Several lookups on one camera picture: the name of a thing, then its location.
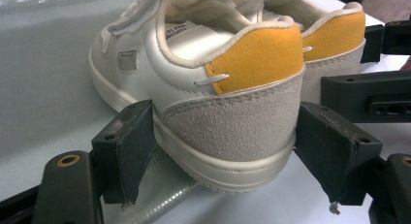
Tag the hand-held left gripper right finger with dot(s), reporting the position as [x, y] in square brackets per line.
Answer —
[336, 153]

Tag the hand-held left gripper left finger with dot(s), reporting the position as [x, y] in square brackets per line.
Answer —
[119, 159]

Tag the white beige sneaker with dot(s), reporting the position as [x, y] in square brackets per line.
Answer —
[226, 127]
[332, 33]

